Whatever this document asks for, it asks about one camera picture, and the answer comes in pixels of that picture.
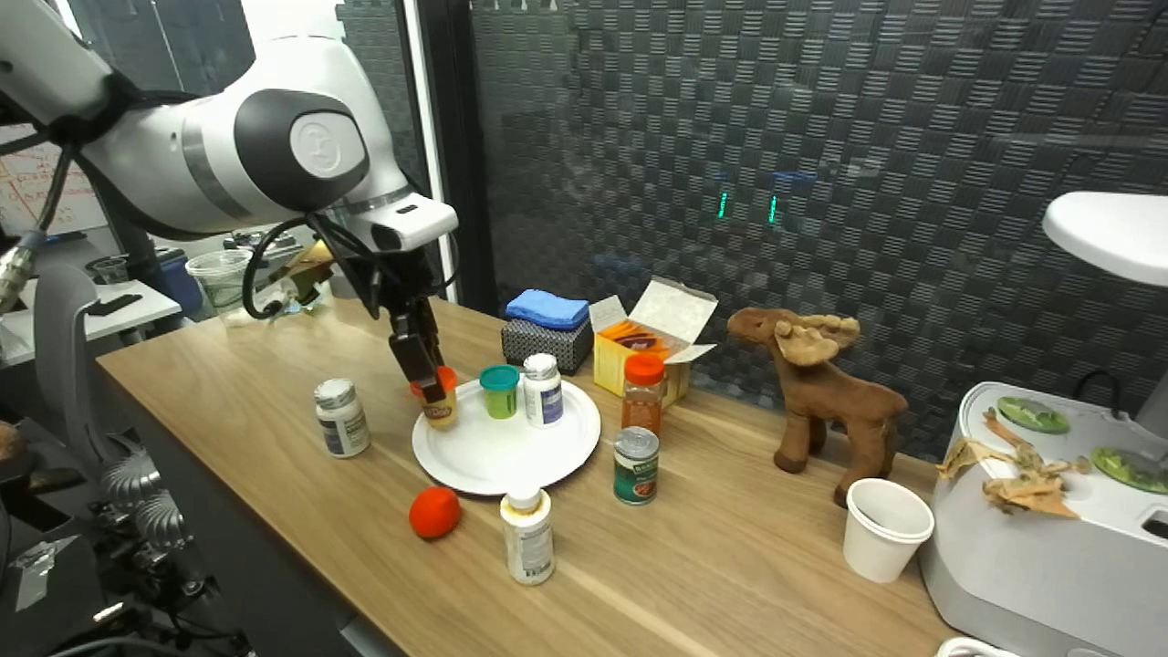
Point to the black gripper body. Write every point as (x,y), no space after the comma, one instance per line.
(392,280)

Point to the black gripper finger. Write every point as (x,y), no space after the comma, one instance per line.
(404,348)
(431,352)

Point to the small tub teal lid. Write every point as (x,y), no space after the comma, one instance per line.
(499,392)

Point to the white pill bottle grey lid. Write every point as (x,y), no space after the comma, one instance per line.
(341,420)

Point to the small white pill bottle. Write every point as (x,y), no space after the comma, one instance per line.
(542,392)

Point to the orange strawberry toy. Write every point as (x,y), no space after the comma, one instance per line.
(436,516)

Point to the spice bottle orange lid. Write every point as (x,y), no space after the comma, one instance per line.
(645,396)

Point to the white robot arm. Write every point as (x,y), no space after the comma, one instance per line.
(207,132)

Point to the white paper plate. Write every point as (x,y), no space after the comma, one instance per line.
(499,457)

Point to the flat card on wrist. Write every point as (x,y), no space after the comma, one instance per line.
(312,267)

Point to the grey patterned block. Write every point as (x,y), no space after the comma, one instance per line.
(542,348)

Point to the blue sponge cloth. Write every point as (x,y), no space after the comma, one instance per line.
(549,308)

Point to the clear plastic container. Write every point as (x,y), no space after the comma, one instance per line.
(220,280)

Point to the tall cream supplement bottle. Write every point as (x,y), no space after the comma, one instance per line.
(528,543)

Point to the open yellow cardboard box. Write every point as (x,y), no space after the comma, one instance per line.
(645,348)

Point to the green food can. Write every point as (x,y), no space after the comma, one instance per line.
(636,468)

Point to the black tripod equipment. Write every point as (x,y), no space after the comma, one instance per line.
(134,548)

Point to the white paper cup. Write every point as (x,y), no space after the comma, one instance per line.
(883,533)

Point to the dried brown leaf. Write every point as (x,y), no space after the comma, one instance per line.
(1025,488)

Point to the green round disc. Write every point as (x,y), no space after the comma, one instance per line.
(1035,417)
(1133,471)

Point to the white grey appliance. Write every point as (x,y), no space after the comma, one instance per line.
(1044,571)

